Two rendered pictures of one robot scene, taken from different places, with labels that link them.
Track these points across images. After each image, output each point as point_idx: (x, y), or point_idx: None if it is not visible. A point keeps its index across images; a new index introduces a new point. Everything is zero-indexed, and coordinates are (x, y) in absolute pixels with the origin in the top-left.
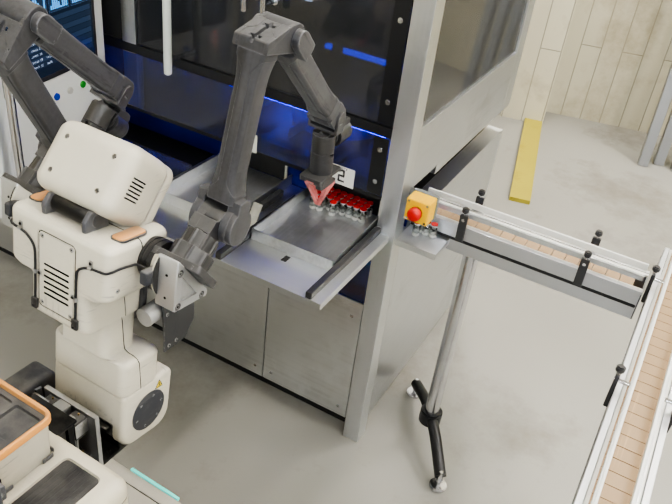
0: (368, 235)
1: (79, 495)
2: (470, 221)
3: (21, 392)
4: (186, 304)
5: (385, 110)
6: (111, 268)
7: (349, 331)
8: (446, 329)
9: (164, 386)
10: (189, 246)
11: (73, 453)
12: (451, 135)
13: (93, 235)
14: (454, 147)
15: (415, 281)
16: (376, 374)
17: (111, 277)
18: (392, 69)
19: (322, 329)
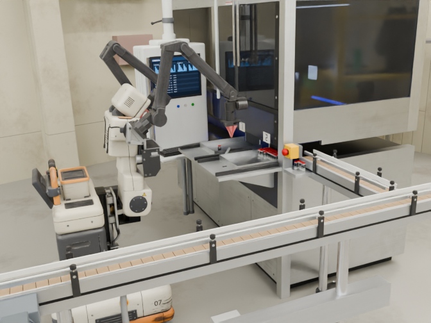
0: (269, 164)
1: (84, 206)
2: (323, 164)
3: (87, 172)
4: (134, 143)
5: (276, 101)
6: (113, 125)
7: None
8: None
9: (147, 197)
10: (137, 120)
11: (95, 198)
12: (334, 126)
13: (114, 116)
14: (342, 136)
15: None
16: (291, 257)
17: (113, 129)
18: (276, 81)
19: None
